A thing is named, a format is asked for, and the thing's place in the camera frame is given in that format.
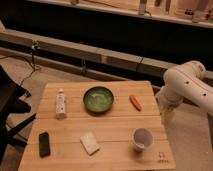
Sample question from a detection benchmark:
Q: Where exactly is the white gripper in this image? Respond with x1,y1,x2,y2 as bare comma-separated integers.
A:
155,87,182,125

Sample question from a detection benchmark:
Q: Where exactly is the white plastic bottle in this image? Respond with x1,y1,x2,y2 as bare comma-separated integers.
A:
56,89,66,119

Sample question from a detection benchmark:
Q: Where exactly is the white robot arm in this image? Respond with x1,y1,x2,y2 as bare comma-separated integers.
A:
156,61,213,150

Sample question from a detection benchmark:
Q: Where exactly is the green ceramic bowl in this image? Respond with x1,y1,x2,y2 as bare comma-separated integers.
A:
83,86,114,113

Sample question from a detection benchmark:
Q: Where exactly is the white paper cup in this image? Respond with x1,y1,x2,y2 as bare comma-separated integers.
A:
132,128,154,152

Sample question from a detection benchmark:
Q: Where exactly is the orange carrot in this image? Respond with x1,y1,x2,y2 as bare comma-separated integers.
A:
129,95,142,111

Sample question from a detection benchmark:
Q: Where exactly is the white sponge block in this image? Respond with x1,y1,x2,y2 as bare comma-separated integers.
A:
80,132,100,155

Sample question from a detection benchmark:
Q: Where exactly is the wooden folding table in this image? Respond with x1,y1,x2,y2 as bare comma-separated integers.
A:
18,81,176,171

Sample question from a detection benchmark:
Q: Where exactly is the black chair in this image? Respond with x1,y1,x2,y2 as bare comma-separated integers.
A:
0,65,35,163

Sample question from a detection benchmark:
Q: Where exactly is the black cable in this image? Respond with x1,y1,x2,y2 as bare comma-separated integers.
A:
0,49,43,89

